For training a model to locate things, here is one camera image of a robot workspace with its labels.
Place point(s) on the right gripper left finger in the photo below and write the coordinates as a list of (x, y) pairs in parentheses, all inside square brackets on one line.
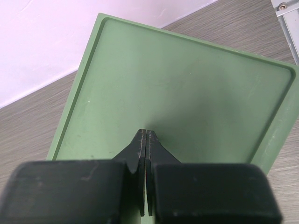
[(109, 191)]

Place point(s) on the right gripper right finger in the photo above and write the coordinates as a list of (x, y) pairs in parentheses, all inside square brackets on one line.
[(206, 193)]

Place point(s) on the green top drawer box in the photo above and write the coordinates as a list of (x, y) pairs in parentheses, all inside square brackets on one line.
[(205, 103)]

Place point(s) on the aluminium frame rail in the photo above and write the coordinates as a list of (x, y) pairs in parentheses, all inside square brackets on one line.
[(287, 12)]

